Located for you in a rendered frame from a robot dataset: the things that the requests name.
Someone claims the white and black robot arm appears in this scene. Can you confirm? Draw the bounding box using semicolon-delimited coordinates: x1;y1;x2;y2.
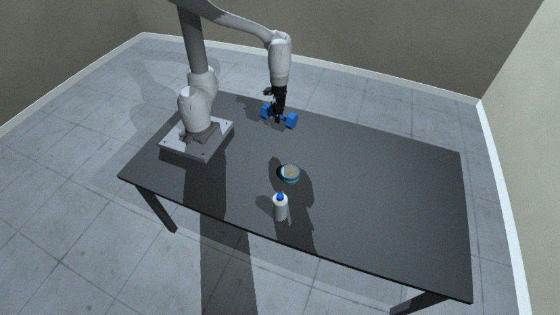
168;0;292;145

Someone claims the round blue and beige tin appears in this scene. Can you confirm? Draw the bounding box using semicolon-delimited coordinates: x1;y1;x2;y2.
281;164;300;185

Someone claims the white bottle with blue cap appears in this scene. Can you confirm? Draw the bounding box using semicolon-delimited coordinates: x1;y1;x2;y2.
273;193;288;222

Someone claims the blue dumbbell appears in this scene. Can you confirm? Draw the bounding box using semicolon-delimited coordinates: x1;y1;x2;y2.
259;103;298;130

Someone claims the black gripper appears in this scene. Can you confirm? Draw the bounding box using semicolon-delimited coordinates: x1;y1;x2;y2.
271;85;287;124

